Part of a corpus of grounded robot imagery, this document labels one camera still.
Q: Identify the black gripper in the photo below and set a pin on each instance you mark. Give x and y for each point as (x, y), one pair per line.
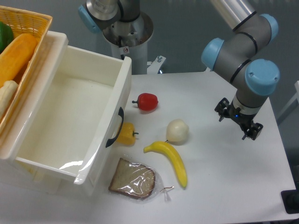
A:
(225, 110)

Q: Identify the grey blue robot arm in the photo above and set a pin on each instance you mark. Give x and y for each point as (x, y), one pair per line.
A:
(232, 60)

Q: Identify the yellow banana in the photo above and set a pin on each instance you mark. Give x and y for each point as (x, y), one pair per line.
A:
(173, 156)

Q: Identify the red bell pepper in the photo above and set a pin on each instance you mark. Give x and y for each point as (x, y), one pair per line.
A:
(146, 102)

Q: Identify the black device at table edge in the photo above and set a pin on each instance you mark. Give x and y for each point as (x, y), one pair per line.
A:
(291, 201)

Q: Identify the yellow bell pepper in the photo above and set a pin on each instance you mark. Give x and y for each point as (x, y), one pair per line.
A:
(127, 135)

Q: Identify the bread slice in plastic bag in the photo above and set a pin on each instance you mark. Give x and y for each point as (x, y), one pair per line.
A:
(137, 182)

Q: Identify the white plastic drawer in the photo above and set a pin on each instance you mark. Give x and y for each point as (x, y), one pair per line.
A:
(79, 118)

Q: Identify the white drawer cabinet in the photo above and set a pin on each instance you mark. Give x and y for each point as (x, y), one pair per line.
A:
(13, 171)

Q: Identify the orange baguette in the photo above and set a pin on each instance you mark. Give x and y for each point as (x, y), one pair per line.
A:
(15, 56)

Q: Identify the pale white bread roll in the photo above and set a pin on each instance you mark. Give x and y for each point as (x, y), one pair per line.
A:
(6, 93)

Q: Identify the yellow wicker basket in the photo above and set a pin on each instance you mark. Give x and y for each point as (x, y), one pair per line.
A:
(24, 21)

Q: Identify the green bell pepper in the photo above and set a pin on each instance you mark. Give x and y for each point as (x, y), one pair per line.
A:
(6, 36)

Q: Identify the white frame at right edge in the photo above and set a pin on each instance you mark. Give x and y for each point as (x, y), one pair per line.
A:
(290, 106)

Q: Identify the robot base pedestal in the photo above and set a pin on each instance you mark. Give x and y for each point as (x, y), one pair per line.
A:
(130, 39)

